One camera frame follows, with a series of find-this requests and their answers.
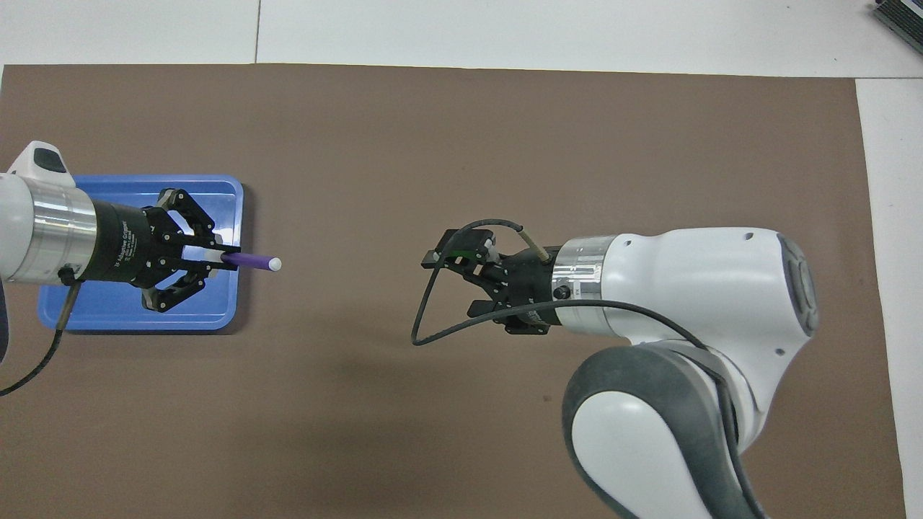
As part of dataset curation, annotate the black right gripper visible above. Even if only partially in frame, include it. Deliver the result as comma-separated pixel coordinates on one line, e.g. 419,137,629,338
422,228,572,337

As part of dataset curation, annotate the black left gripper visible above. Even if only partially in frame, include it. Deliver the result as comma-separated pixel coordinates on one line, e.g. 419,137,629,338
87,188,240,314

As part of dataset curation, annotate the purple pen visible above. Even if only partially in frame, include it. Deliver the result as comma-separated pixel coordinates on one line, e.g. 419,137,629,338
202,250,282,272

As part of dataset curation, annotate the blue plastic tray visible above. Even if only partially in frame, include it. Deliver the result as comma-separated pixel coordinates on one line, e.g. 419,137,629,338
37,174,244,332

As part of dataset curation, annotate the brown table mat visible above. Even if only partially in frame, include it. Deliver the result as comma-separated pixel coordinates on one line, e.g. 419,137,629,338
0,63,908,519

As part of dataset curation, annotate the grey striped device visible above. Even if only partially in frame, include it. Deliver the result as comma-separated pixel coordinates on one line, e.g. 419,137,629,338
871,0,923,37

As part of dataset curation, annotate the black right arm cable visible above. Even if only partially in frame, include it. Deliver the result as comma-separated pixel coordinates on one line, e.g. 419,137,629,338
411,218,765,519

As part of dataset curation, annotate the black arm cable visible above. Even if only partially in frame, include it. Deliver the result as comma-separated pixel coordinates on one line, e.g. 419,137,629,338
411,218,765,519
0,263,80,396

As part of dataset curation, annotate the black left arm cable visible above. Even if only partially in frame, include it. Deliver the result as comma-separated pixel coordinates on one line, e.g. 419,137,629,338
0,263,80,396

